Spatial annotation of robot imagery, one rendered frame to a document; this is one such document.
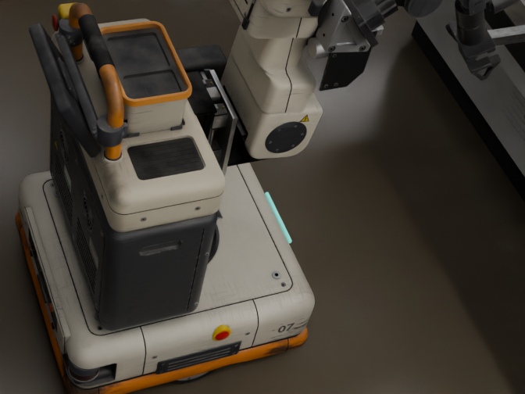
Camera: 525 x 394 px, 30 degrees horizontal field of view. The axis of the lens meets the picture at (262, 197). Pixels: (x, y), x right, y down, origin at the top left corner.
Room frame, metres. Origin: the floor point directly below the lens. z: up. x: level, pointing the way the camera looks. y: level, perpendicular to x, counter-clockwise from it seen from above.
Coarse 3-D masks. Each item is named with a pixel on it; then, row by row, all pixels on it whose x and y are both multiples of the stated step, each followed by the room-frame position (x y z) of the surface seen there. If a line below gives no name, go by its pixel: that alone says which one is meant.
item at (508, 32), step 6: (492, 30) 2.02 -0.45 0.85; (498, 30) 2.02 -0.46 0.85; (504, 30) 2.03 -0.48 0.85; (510, 30) 2.03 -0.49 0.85; (516, 30) 2.04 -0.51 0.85; (522, 30) 2.05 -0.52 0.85; (492, 36) 1.99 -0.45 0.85; (498, 36) 2.00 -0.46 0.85; (504, 36) 2.01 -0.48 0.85; (510, 36) 2.02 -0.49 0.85; (516, 36) 2.03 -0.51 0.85; (522, 36) 2.04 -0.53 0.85; (498, 42) 2.00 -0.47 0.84; (504, 42) 2.01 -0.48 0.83; (510, 42) 2.02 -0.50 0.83; (516, 42) 2.03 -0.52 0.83
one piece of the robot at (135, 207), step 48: (96, 48) 1.42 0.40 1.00; (96, 96) 1.48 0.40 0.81; (192, 96) 1.57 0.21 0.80; (144, 144) 1.39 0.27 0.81; (192, 144) 1.42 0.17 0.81; (96, 192) 1.33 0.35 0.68; (144, 192) 1.26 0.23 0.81; (192, 192) 1.30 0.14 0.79; (96, 240) 1.29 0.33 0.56; (144, 240) 1.25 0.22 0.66; (192, 240) 1.31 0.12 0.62; (96, 288) 1.27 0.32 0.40; (144, 288) 1.26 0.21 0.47; (192, 288) 1.33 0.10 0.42
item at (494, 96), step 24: (432, 24) 2.90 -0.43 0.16; (432, 48) 2.90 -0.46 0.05; (456, 48) 2.76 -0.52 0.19; (456, 72) 2.72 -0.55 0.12; (480, 72) 2.64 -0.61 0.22; (504, 72) 2.56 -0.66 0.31; (456, 96) 2.72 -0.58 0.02; (480, 96) 2.59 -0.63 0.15; (504, 96) 2.52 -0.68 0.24; (480, 120) 2.59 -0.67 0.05; (504, 120) 2.48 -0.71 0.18; (504, 144) 2.44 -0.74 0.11; (504, 168) 2.43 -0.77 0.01
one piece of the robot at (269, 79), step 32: (256, 0) 1.57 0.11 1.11; (288, 0) 1.52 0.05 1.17; (256, 32) 1.56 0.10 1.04; (288, 32) 1.60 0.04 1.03; (256, 64) 1.63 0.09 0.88; (288, 64) 1.62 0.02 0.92; (256, 96) 1.59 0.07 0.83; (288, 96) 1.58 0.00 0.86; (256, 128) 1.56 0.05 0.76; (288, 128) 1.59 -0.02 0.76
